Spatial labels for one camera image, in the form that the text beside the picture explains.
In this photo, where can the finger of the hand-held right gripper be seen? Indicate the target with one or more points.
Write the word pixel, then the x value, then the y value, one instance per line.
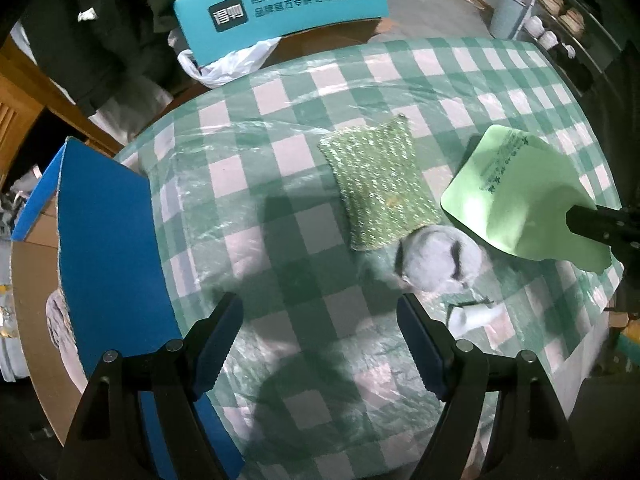
pixel 600 225

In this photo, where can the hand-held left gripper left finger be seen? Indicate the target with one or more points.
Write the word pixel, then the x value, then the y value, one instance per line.
pixel 220 345

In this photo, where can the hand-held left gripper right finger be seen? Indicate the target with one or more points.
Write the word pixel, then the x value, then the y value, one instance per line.
pixel 422 350

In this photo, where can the light grey sock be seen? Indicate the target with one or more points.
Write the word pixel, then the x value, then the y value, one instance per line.
pixel 435 260

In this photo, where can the blue cardboard box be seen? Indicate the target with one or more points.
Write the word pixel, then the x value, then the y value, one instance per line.
pixel 110 240

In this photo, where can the grey white sock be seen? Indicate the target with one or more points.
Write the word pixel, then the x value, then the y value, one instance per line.
pixel 62 330

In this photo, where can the green knitted dishcloth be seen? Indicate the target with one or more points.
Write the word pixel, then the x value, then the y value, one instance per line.
pixel 380 180

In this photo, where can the green checked tablecloth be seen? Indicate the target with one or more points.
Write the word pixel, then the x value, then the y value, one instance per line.
pixel 300 280

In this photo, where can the metal shoe rack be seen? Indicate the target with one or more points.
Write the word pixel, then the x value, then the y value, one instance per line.
pixel 595 55

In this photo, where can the group of shoes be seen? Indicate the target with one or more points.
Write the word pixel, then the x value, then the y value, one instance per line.
pixel 545 37

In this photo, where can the light blue trash bin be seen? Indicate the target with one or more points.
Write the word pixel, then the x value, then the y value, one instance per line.
pixel 505 20

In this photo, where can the white plastic bag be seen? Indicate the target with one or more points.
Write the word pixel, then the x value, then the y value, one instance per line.
pixel 220 70

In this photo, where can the wooden wardrobe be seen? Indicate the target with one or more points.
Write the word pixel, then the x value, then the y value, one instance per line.
pixel 15 110

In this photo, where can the black jacket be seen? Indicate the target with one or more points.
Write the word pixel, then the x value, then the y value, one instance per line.
pixel 100 50

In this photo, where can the teal box lid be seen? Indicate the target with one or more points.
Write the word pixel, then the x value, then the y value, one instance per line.
pixel 280 15

